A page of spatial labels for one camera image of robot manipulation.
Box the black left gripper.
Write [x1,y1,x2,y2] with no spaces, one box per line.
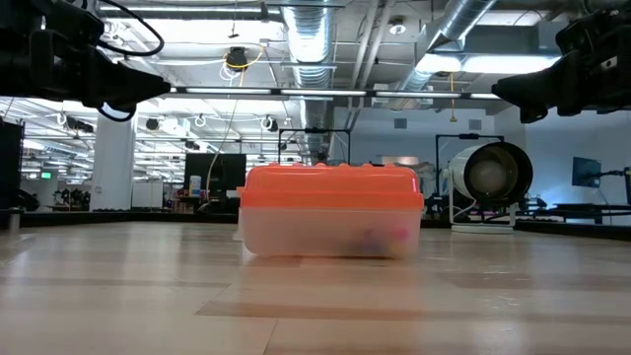
[0,7,172,108]

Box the large slanted silver duct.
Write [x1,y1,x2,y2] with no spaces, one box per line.
[396,0,497,95]

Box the black computer monitor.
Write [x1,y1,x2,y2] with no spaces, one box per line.
[184,152,247,199]

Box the long ceiling light bar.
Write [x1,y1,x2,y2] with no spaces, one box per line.
[150,86,499,100]

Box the yellow hanging cord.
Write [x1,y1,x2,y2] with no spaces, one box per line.
[447,72,458,124]

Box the black rack frame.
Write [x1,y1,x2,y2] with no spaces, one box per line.
[435,132,505,167]
[277,126,352,167]

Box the silver ribbed ventilation duct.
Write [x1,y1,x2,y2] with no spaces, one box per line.
[283,0,336,159]

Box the black aluminium table frame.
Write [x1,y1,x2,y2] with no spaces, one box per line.
[0,209,631,243]

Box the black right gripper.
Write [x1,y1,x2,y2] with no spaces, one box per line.
[491,4,631,124]

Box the black overhead camera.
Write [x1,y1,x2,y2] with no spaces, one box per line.
[225,46,249,73]

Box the clear box with orange lid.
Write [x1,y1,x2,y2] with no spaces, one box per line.
[238,162,426,260]

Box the white cabinet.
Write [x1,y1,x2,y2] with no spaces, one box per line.
[130,179,165,209]

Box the dark long workbench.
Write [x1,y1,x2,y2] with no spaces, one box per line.
[517,201,631,226]

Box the white building column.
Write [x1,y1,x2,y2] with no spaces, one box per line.
[90,112,135,212]

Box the rectangular ceiling light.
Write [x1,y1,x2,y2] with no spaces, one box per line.
[416,51,561,75]

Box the wall-mounted dark monitor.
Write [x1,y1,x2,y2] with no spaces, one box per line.
[571,157,603,189]

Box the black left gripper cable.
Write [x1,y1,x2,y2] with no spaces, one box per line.
[96,0,167,123]

